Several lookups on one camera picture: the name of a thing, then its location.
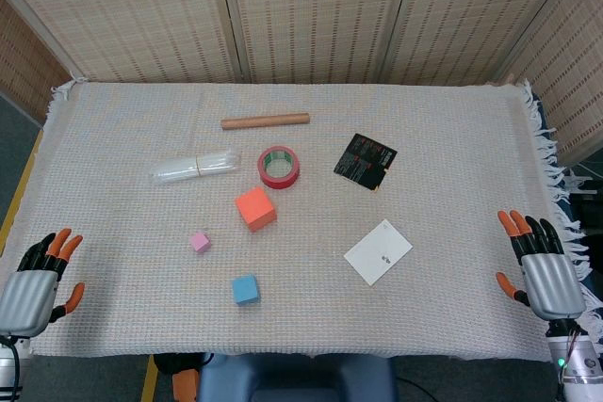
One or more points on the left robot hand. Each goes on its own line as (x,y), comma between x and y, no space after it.
(26,298)

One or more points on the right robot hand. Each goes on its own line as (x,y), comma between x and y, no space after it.
(551,284)

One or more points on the pink small cube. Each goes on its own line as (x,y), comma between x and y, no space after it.
(200,242)

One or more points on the blue foam cube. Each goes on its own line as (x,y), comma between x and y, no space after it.
(245,290)

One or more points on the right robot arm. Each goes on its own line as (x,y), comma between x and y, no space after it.
(584,364)

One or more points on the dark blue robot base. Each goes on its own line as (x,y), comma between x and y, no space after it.
(297,378)

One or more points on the orange foam cube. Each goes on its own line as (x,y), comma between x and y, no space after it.
(254,209)

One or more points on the black box beside table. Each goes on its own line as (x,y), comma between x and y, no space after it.
(591,206)

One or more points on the white woven tablecloth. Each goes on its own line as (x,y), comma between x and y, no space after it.
(141,303)

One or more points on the white paper card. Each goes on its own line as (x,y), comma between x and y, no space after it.
(377,251)

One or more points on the orange box under table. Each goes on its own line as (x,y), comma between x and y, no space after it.
(184,385)

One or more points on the bundle of clear straws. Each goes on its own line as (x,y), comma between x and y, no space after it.
(188,169)

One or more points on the black printed card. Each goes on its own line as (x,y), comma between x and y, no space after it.
(363,162)

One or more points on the red tape roll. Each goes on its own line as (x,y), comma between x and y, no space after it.
(278,183)

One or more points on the wooden rod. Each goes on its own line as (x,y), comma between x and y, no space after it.
(264,121)

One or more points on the bamboo folding screen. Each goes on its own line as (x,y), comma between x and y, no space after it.
(306,11)

